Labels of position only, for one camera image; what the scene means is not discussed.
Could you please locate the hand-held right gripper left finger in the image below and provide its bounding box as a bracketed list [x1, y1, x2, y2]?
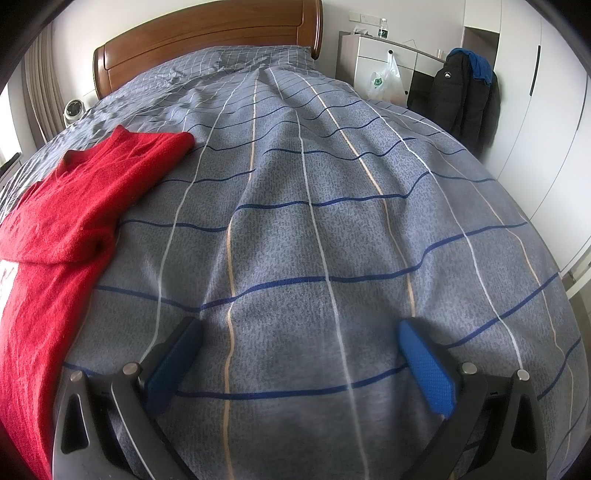
[52, 316, 205, 480]

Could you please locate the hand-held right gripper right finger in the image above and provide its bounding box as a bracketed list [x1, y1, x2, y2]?
[398, 318, 548, 480]

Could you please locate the red sweater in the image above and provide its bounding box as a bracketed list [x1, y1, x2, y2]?
[0, 126, 195, 480]

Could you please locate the bed with grey checked cover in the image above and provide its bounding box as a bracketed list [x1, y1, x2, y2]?
[0, 45, 583, 480]

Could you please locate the white round fan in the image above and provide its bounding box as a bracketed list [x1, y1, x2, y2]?
[63, 99, 86, 127]

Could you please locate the black jacket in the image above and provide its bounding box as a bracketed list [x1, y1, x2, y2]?
[427, 48, 502, 154]

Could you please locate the white plastic bag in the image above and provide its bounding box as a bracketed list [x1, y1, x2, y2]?
[367, 51, 402, 103]

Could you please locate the white wardrobe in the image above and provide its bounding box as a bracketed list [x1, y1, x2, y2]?
[464, 0, 591, 273]

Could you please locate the blue garment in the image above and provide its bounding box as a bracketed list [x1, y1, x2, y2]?
[450, 47, 494, 85]

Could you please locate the beige curtain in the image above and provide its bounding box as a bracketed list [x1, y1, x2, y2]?
[23, 23, 64, 148]

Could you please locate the white dresser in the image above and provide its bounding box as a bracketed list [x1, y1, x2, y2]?
[336, 30, 446, 109]

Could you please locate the wooden headboard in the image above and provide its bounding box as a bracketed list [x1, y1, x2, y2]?
[93, 0, 323, 100]

